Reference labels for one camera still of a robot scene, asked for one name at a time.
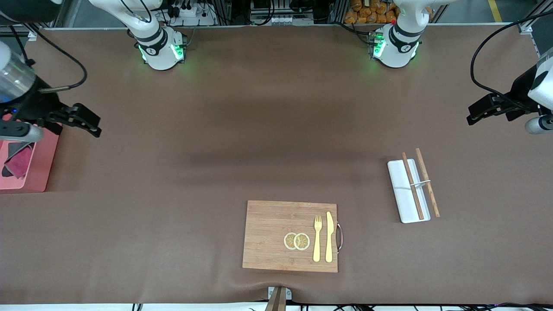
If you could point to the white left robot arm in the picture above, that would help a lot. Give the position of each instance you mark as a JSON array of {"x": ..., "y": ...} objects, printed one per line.
[{"x": 395, "y": 54}]

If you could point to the white terminal strip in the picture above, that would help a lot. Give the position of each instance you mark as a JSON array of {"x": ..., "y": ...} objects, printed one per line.
[{"x": 281, "y": 20}]

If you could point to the aluminium frame strut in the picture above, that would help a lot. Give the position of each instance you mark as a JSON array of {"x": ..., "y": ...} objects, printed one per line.
[
  {"x": 32, "y": 34},
  {"x": 525, "y": 26}
]

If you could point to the yellow plastic fork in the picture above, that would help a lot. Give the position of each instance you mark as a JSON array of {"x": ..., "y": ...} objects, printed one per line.
[{"x": 317, "y": 246}]

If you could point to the pile of orange packaged snacks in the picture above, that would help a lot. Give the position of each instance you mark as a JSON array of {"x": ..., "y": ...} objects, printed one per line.
[{"x": 367, "y": 13}]

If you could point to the lemon slice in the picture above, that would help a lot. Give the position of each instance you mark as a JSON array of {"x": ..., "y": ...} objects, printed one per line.
[
  {"x": 302, "y": 242},
  {"x": 288, "y": 241}
]

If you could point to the brown wooden chopstick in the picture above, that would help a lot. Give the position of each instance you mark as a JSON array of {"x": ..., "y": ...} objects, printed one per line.
[
  {"x": 433, "y": 203},
  {"x": 417, "y": 203}
]

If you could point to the white rectangular tray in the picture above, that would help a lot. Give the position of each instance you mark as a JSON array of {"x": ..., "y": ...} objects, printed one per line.
[{"x": 402, "y": 203}]

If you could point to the white power strip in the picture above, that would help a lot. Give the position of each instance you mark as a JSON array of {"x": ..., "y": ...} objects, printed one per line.
[{"x": 190, "y": 13}]

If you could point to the red and grey cloth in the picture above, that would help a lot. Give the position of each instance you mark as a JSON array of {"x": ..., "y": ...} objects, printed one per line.
[{"x": 19, "y": 164}]

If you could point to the brown mount post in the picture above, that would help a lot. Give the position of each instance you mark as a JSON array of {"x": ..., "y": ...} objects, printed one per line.
[{"x": 276, "y": 303}]

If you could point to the yellow plastic knife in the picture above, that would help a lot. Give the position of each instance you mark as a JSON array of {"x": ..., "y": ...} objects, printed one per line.
[{"x": 329, "y": 242}]

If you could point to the grey metal table bracket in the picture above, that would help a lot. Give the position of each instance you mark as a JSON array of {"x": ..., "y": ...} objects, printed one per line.
[{"x": 271, "y": 293}]

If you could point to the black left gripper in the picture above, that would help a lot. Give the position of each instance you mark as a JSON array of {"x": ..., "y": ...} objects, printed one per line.
[{"x": 519, "y": 97}]

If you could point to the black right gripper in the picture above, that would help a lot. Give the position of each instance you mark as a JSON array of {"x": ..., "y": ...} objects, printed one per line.
[{"x": 35, "y": 106}]

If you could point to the pink plastic bin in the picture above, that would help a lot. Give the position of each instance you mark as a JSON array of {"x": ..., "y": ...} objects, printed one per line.
[{"x": 43, "y": 164}]

